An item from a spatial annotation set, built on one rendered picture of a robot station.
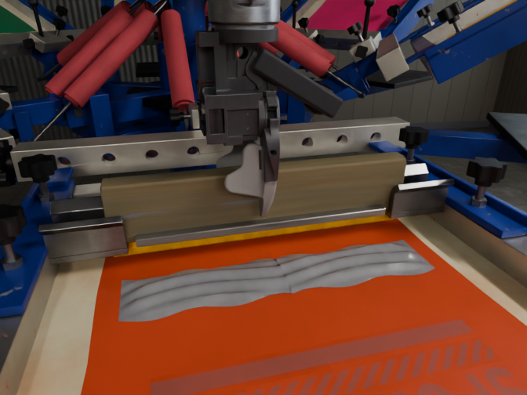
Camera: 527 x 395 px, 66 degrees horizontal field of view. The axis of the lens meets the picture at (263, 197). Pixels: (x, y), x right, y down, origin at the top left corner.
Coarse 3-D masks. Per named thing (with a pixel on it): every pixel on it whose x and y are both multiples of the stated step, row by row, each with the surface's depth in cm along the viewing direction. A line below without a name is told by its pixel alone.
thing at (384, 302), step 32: (384, 224) 58; (320, 288) 45; (352, 288) 45; (384, 288) 45; (416, 288) 45; (448, 288) 45; (320, 320) 40; (352, 320) 40; (384, 320) 40; (416, 320) 40; (480, 320) 40; (512, 320) 40; (512, 352) 37
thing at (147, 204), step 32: (320, 160) 52; (352, 160) 52; (384, 160) 53; (128, 192) 45; (160, 192) 46; (192, 192) 47; (224, 192) 48; (288, 192) 51; (320, 192) 52; (352, 192) 53; (384, 192) 54; (128, 224) 47; (160, 224) 48; (192, 224) 49
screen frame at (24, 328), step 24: (72, 192) 60; (96, 192) 60; (432, 216) 60; (456, 216) 55; (480, 240) 51; (504, 240) 48; (48, 264) 44; (504, 264) 48; (48, 288) 44; (24, 312) 36; (0, 336) 34; (24, 336) 36; (0, 360) 31; (24, 360) 35; (0, 384) 30
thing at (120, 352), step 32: (128, 256) 51; (160, 256) 51; (192, 256) 51; (224, 256) 51; (256, 256) 51; (96, 320) 40; (160, 320) 40; (192, 320) 40; (224, 320) 40; (256, 320) 40; (288, 320) 40; (96, 352) 37; (128, 352) 37; (160, 352) 37; (192, 352) 37; (224, 352) 37; (256, 352) 37; (96, 384) 33; (128, 384) 33
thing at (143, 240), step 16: (352, 208) 54; (368, 208) 54; (384, 208) 54; (224, 224) 50; (240, 224) 50; (256, 224) 50; (272, 224) 50; (288, 224) 51; (304, 224) 52; (144, 240) 47; (160, 240) 47; (176, 240) 48; (192, 240) 49
